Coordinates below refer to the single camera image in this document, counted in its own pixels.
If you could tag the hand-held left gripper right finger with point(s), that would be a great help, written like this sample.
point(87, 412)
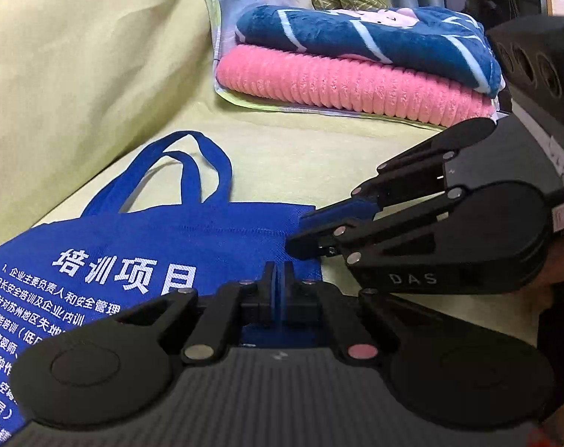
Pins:
point(289, 298)

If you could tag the pink ribbed blanket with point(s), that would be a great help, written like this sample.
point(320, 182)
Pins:
point(333, 88)

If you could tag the green covered sofa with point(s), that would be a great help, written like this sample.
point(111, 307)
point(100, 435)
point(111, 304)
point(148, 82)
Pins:
point(77, 79)

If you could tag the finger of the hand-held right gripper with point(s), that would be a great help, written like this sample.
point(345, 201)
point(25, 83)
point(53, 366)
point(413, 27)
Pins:
point(319, 244)
point(337, 212)

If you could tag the blue patterned blanket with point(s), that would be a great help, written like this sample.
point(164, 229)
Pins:
point(333, 32)

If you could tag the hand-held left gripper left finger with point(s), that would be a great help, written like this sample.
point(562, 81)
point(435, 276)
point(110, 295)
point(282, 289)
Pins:
point(270, 298)

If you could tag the blue shopping bag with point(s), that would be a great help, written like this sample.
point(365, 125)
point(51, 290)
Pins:
point(170, 242)

